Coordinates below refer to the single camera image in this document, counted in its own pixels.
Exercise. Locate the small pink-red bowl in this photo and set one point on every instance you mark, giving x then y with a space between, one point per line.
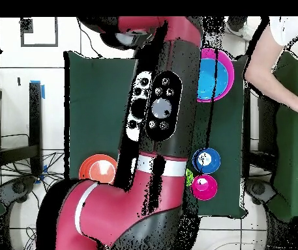
204 191

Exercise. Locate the small dark blue bowl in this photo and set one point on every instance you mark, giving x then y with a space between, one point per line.
214 164

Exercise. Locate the person's white shoe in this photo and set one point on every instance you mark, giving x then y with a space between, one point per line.
245 33

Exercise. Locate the large pink bowl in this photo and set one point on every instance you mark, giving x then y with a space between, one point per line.
231 75

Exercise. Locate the green cup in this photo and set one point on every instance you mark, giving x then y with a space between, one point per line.
189 178

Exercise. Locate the black metal stand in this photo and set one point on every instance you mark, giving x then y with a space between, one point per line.
35 117
268 125

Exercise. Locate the black square floor frame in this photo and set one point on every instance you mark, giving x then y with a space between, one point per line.
39 45

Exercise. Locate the blue tape strip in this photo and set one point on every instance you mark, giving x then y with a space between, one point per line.
43 91

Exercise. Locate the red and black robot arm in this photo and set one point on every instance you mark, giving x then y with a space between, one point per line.
112 208

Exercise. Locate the large orange bowl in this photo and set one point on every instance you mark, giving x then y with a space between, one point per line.
99 169

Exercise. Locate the large blue bowl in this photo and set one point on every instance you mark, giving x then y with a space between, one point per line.
216 80

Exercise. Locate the dark green tablecloth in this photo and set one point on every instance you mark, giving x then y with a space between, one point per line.
96 104

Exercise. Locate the black floor stand base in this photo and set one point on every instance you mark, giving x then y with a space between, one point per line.
18 187
258 188

